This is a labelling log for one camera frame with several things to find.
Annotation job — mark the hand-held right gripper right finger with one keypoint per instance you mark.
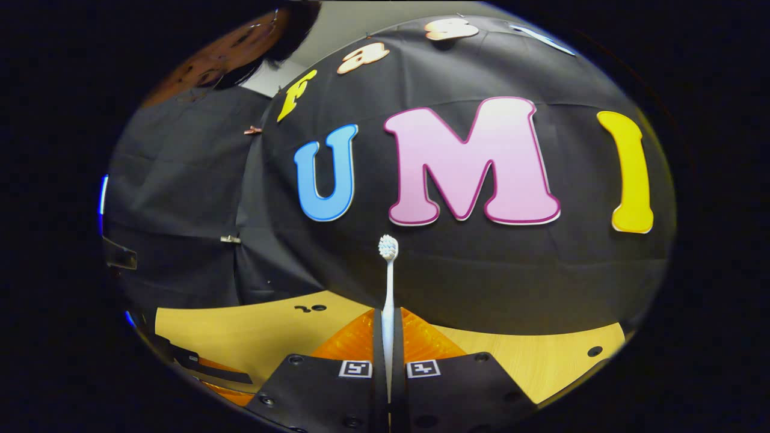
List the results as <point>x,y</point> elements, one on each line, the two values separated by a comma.
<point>399,397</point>

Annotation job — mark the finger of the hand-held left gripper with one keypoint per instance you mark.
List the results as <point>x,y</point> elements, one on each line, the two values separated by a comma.
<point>222,373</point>

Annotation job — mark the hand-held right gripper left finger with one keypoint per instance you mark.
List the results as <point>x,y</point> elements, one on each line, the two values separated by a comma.
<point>378,397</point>

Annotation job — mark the white toothbrush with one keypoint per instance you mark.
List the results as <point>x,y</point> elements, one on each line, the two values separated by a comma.
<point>388,288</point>

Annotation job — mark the silver binder clip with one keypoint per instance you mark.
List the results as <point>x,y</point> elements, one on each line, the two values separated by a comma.
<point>230,239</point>

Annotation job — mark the black backdrop cloth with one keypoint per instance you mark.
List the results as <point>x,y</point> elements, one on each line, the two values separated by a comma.
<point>481,270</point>

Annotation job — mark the copper binder clip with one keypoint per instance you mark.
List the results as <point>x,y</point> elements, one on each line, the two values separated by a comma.
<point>252,129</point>

